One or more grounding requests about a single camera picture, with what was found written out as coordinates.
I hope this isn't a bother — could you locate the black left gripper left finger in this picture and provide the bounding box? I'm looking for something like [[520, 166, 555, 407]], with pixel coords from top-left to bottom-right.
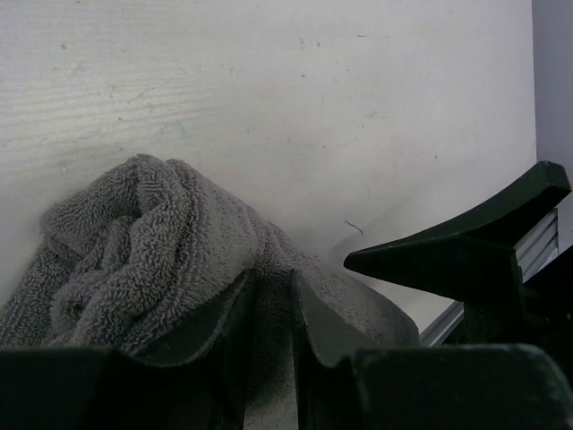
[[1, 271, 257, 429]]

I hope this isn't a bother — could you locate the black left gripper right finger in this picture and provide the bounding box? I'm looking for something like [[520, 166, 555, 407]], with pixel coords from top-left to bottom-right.
[[291, 272, 572, 429]]

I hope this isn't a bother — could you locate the aluminium mounting rail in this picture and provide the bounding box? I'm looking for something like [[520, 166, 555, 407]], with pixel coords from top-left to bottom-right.
[[420, 209, 559, 347]]

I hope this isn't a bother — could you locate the grey towel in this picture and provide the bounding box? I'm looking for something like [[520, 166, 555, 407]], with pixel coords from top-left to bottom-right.
[[1, 155, 419, 429]]

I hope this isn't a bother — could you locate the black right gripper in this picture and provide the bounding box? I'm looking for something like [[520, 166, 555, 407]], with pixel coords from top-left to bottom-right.
[[344, 161, 572, 380]]

